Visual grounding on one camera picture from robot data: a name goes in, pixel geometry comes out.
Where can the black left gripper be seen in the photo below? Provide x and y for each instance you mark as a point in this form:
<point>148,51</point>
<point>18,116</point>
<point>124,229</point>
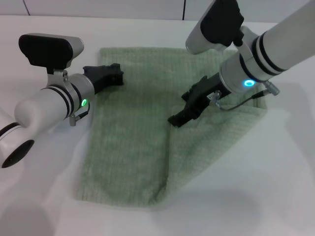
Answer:
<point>94,75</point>

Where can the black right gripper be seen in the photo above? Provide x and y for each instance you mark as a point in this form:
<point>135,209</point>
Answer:
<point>214,86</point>

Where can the green ribbed towel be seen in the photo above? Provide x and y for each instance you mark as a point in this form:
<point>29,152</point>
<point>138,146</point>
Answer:
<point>137,127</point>

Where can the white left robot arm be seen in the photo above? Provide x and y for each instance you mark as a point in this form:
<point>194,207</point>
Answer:
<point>46,103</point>

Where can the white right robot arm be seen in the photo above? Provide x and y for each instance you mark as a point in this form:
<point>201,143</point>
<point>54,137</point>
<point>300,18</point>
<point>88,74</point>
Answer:
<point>275,46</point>

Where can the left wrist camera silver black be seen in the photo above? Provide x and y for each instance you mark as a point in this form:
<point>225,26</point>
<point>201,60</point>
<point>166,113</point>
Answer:
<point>46,50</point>

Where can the black vertical wall strip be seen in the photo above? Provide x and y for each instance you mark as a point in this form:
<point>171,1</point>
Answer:
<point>183,9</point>

